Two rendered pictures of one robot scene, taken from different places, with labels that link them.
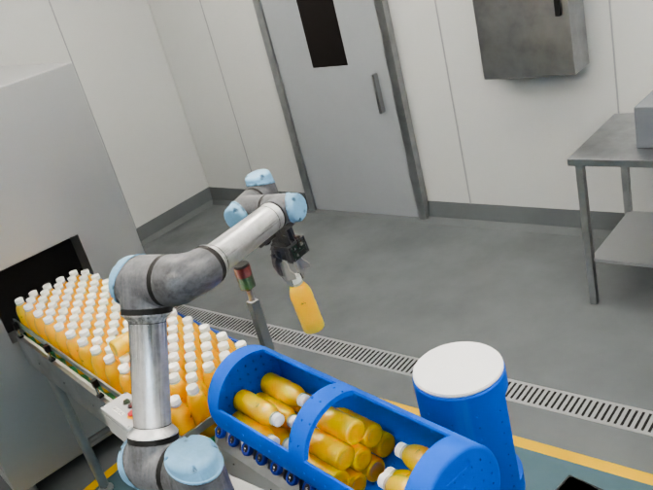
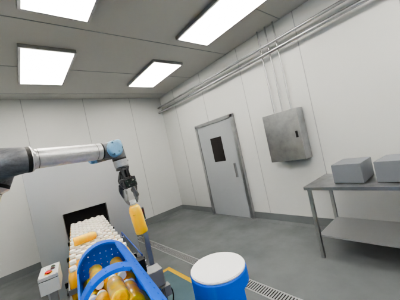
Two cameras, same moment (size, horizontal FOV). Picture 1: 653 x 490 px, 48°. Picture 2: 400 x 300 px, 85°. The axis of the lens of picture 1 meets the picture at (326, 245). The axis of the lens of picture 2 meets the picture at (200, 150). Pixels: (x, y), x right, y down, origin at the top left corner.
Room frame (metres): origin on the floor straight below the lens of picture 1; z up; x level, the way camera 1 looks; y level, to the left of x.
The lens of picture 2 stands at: (0.79, -0.42, 1.63)
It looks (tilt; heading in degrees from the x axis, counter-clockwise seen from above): 0 degrees down; 5
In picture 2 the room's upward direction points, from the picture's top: 12 degrees counter-clockwise
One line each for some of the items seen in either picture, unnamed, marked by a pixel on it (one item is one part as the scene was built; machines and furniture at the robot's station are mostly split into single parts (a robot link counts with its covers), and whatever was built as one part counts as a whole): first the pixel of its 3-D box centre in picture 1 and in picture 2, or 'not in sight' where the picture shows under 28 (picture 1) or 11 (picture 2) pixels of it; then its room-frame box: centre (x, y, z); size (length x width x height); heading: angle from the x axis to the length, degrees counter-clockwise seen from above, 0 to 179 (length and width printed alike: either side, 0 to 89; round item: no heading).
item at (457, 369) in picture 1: (457, 367); (217, 266); (1.89, -0.29, 1.03); 0.28 x 0.28 x 0.01
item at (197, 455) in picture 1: (196, 472); not in sight; (1.32, 0.41, 1.35); 0.13 x 0.12 x 0.14; 55
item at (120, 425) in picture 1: (132, 421); (50, 277); (2.04, 0.76, 1.05); 0.20 x 0.10 x 0.10; 36
